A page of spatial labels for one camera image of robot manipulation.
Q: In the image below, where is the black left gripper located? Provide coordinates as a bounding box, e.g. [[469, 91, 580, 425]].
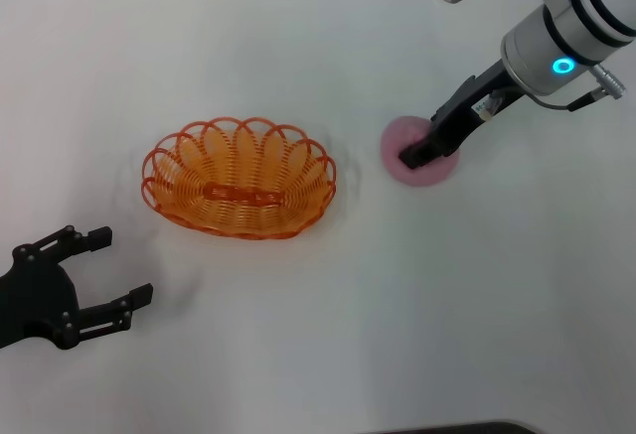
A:
[[0, 224, 154, 351]]

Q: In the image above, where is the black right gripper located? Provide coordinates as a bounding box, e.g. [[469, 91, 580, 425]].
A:
[[398, 60, 528, 171]]

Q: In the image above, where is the pink peach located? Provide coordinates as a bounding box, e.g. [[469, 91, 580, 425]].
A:
[[381, 115, 461, 188]]

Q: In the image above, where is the orange plastic wire basket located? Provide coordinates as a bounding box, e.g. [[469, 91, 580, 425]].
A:
[[141, 115, 338, 240]]

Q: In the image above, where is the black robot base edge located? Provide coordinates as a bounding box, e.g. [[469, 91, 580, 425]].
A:
[[382, 421, 541, 434]]

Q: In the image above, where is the metal cable connector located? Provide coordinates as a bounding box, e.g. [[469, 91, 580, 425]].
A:
[[565, 64, 625, 112]]

